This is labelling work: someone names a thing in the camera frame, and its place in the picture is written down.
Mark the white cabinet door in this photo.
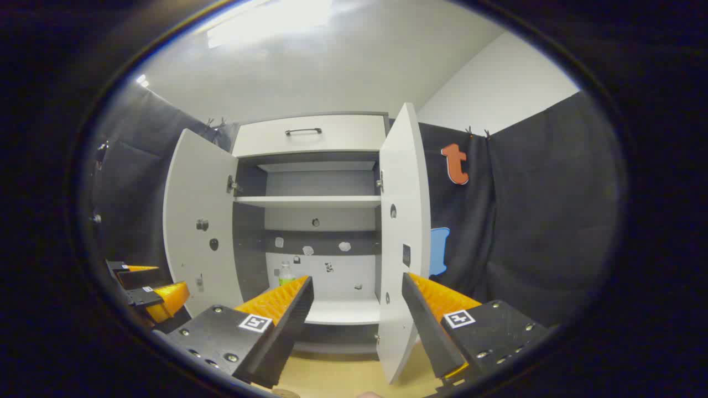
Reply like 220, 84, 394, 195
378, 102, 432, 385
163, 128, 244, 318

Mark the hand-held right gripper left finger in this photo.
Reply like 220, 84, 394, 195
152, 275, 315, 389

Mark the white cabinet shelf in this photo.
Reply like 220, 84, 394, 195
235, 195, 382, 209

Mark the white and grey cabinet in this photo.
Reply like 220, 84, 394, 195
231, 112, 391, 354

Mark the white cabinet drawer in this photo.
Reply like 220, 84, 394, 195
232, 113, 388, 158

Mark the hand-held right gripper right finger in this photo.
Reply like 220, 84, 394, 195
401, 272, 554, 394

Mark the white cabinet floor board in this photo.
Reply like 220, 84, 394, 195
304, 298, 381, 326

